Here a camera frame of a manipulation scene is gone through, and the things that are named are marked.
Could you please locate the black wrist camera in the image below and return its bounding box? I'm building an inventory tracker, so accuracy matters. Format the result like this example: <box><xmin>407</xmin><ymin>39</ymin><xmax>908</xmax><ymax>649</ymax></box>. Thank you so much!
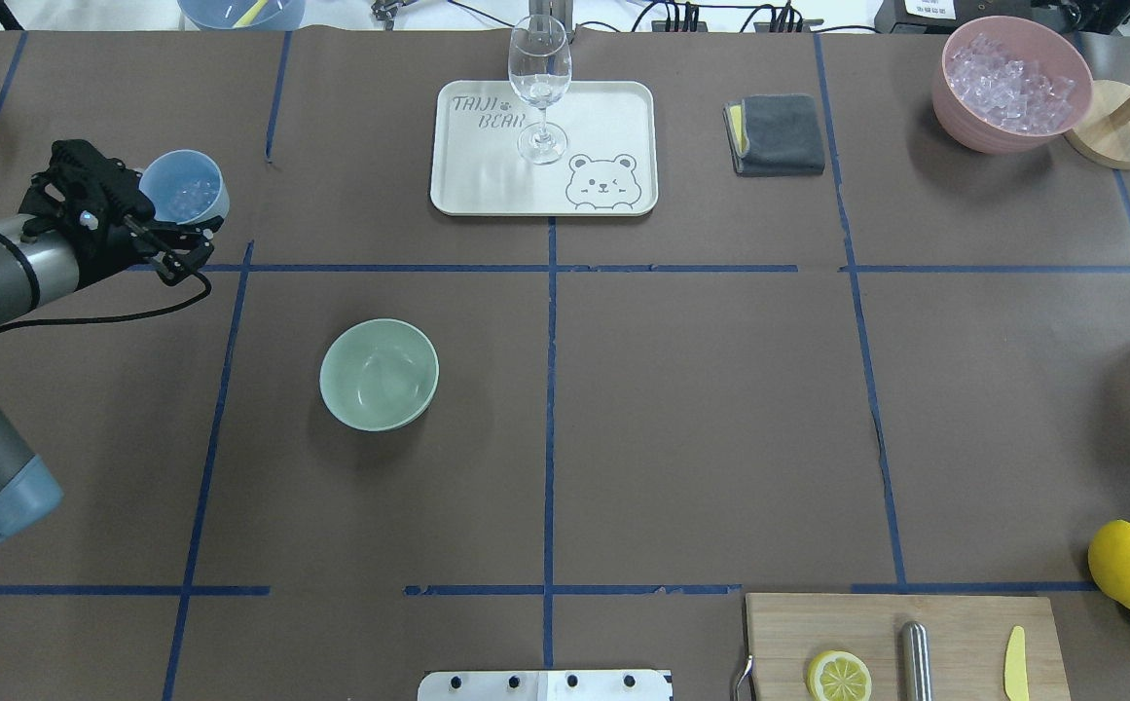
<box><xmin>18</xmin><ymin>139</ymin><xmax>155</xmax><ymax>239</ymax></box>

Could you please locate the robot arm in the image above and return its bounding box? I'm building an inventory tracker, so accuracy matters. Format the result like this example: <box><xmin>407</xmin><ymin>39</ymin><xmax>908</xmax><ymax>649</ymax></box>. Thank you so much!
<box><xmin>0</xmin><ymin>214</ymin><xmax>221</xmax><ymax>544</ymax></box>

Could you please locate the grey folded cloth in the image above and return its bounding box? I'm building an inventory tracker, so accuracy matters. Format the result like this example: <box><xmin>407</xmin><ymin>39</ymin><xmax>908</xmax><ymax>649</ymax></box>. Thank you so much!
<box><xmin>723</xmin><ymin>93</ymin><xmax>825</xmax><ymax>178</ymax></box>

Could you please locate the yellow plastic knife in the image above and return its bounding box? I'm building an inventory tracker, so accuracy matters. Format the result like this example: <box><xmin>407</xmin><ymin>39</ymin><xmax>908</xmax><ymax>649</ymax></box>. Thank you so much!
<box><xmin>1003</xmin><ymin>625</ymin><xmax>1029</xmax><ymax>701</ymax></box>

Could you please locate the clear wine glass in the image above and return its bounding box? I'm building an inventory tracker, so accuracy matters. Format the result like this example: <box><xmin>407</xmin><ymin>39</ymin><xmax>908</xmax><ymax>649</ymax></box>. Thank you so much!
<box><xmin>507</xmin><ymin>14</ymin><xmax>572</xmax><ymax>166</ymax></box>

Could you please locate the light green bowl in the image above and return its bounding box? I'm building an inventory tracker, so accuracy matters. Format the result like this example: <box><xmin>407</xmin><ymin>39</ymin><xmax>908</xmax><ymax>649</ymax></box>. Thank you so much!
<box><xmin>318</xmin><ymin>318</ymin><xmax>440</xmax><ymax>433</ymax></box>

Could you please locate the wooden cutting board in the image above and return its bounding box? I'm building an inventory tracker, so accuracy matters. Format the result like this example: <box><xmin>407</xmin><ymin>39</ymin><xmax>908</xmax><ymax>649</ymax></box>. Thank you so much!
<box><xmin>746</xmin><ymin>592</ymin><xmax>1072</xmax><ymax>700</ymax></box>

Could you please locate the lemon half slice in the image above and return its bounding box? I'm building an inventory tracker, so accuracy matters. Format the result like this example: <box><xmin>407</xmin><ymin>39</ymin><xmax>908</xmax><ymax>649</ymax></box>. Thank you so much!
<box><xmin>805</xmin><ymin>649</ymin><xmax>873</xmax><ymax>700</ymax></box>

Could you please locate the yellow lemon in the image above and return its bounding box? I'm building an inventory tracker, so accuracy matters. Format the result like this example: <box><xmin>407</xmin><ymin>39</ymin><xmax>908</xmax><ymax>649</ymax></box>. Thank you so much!
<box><xmin>1088</xmin><ymin>519</ymin><xmax>1130</xmax><ymax>609</ymax></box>

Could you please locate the light blue plastic cup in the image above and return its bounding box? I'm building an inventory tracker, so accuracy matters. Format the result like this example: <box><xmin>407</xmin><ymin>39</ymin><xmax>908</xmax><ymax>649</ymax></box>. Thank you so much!
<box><xmin>140</xmin><ymin>148</ymin><xmax>231</xmax><ymax>225</ymax></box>

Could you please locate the cream bear serving tray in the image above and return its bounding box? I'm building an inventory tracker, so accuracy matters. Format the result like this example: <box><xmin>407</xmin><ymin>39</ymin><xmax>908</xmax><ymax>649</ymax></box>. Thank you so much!
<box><xmin>431</xmin><ymin>80</ymin><xmax>659</xmax><ymax>217</ymax></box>

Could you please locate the pink bowl of ice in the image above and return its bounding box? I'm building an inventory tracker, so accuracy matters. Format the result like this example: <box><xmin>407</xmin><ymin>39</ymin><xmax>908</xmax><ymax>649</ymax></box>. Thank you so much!
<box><xmin>932</xmin><ymin>15</ymin><xmax>1093</xmax><ymax>154</ymax></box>

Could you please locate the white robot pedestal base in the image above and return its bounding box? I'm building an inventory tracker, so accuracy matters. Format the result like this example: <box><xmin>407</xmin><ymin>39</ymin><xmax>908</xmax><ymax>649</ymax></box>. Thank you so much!
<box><xmin>417</xmin><ymin>669</ymin><xmax>673</xmax><ymax>700</ymax></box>

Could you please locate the wooden stand with round base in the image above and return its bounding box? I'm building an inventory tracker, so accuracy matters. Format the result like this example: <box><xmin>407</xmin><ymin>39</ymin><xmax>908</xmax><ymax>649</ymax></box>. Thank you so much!
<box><xmin>1066</xmin><ymin>80</ymin><xmax>1130</xmax><ymax>171</ymax></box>

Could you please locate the steel cylinder muddler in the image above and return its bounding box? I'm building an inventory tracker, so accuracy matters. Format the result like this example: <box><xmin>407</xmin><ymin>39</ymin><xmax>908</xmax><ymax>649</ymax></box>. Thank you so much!
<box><xmin>901</xmin><ymin>620</ymin><xmax>933</xmax><ymax>701</ymax></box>

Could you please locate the blue bowl with fork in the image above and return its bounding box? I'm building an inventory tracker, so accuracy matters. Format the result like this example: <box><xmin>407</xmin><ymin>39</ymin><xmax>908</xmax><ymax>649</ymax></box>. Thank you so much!
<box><xmin>176</xmin><ymin>1</ymin><xmax>308</xmax><ymax>31</ymax></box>

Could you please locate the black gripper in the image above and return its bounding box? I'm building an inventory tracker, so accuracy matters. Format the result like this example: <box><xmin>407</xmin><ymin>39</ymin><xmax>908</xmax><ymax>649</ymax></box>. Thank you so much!
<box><xmin>63</xmin><ymin>216</ymin><xmax>225</xmax><ymax>288</ymax></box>

